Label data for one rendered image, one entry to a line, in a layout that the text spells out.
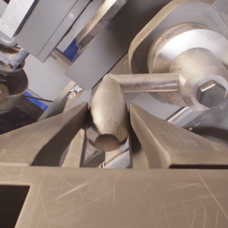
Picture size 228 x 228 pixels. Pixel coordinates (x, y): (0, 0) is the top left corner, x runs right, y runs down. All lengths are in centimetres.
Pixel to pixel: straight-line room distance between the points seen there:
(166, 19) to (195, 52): 5
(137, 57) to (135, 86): 6
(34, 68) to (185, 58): 401
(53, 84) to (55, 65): 41
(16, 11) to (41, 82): 384
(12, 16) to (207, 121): 35
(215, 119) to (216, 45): 15
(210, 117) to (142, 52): 15
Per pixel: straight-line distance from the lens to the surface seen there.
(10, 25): 41
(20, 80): 79
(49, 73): 408
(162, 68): 18
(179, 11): 20
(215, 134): 33
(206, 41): 18
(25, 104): 104
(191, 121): 30
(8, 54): 69
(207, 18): 21
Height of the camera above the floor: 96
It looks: 22 degrees down
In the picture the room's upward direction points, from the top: 53 degrees counter-clockwise
